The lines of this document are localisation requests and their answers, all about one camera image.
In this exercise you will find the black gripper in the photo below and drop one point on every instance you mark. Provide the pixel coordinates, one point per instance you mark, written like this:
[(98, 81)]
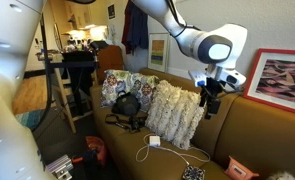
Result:
[(213, 88)]

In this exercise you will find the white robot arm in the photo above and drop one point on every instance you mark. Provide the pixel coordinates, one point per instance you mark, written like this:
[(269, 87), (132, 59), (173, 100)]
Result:
[(217, 50)]

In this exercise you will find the mustard leather couch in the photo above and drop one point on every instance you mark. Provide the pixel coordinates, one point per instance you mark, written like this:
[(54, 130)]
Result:
[(253, 140)]

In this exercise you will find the cream shaggy pillow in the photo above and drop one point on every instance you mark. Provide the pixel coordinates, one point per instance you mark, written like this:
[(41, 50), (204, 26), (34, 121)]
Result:
[(173, 110)]

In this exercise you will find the floral patterned pillow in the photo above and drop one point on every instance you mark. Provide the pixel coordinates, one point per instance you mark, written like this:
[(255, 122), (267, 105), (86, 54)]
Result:
[(145, 90), (115, 83)]

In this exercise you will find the white power adapter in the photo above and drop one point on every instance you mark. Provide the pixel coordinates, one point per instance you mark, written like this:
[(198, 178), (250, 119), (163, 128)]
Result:
[(154, 141)]

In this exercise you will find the blue patterned tile coaster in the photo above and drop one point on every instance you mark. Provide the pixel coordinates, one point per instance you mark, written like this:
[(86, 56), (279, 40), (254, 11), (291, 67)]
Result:
[(193, 173)]

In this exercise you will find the white framed abstract picture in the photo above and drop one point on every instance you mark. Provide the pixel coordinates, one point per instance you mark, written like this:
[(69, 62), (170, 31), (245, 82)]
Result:
[(158, 52)]

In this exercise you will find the orange wipes packet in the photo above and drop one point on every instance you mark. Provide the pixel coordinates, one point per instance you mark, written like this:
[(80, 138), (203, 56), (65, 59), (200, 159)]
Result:
[(238, 171)]

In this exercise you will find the red framed picture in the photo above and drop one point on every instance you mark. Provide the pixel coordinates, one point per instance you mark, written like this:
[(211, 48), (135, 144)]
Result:
[(280, 81)]

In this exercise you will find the white fluffy plush toy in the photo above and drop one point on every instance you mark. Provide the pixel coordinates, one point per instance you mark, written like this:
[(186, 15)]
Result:
[(282, 176)]

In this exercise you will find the navy hanging garment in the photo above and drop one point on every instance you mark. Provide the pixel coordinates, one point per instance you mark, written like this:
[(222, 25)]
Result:
[(140, 26)]

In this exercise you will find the brown chair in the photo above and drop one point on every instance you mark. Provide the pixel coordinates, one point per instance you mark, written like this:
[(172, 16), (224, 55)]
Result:
[(110, 60)]

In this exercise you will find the dark red hanging garment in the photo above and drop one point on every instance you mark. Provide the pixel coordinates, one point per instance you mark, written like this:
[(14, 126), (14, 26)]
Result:
[(127, 30)]

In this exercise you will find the orange floor bag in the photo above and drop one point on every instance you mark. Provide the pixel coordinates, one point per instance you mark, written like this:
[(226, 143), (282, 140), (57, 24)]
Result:
[(97, 148)]

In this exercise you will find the tall wooden stool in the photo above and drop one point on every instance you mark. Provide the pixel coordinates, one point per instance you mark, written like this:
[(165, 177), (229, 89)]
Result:
[(62, 90)]

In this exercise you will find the silver metal block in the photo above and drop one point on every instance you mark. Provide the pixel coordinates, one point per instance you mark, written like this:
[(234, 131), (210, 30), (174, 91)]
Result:
[(59, 166)]

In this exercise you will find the teal rug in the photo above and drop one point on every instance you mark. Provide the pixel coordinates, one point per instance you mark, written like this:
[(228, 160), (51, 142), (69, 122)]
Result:
[(30, 118)]

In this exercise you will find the black DSLR camera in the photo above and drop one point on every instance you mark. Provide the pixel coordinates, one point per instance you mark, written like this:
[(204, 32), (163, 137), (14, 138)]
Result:
[(133, 123)]

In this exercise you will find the black camera bag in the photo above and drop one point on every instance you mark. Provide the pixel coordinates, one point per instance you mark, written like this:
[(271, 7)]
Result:
[(127, 105)]

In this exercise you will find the small dark wall picture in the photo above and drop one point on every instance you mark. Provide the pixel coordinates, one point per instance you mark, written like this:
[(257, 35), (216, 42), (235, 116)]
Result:
[(111, 11)]

